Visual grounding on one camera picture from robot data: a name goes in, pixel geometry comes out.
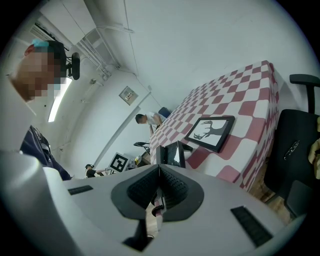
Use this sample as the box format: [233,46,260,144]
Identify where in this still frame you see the white ceiling pipes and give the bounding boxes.
[76,24,121,81]

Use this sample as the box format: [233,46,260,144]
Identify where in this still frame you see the black head camera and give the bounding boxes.
[65,51,81,81]

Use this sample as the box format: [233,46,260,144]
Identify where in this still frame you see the beige crumpled cloth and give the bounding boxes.
[307,116,320,181]

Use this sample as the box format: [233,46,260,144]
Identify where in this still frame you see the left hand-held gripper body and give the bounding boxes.
[103,152,137,176]

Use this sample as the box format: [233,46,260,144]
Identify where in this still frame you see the black framed deer picture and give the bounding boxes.
[184,115,236,154]

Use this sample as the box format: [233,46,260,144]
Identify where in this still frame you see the ceiling tube light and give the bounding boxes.
[47,76,74,124]

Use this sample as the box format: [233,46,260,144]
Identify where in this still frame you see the small silver metal item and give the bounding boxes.
[283,140,301,161]

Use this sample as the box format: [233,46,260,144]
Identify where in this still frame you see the white air conditioner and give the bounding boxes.
[29,21,72,52]

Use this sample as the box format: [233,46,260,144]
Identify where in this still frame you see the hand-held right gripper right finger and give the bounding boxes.
[147,164,307,256]

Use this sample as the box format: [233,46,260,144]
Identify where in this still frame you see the black folding chair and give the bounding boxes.
[133,141,151,151]

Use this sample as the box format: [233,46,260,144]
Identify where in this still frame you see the blue chair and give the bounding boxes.
[158,106,172,119]

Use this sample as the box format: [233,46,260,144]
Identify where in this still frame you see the person's head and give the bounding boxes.
[9,39,68,103]

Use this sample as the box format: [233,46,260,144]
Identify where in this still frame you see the red white checkered tablecloth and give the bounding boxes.
[148,59,281,190]

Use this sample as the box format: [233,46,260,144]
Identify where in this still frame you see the wall electrical panel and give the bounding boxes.
[118,85,140,106]

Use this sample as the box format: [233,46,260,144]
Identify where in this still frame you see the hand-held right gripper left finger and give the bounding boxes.
[62,164,160,256]

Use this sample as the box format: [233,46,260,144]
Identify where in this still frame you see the black office chair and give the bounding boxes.
[263,73,320,219]

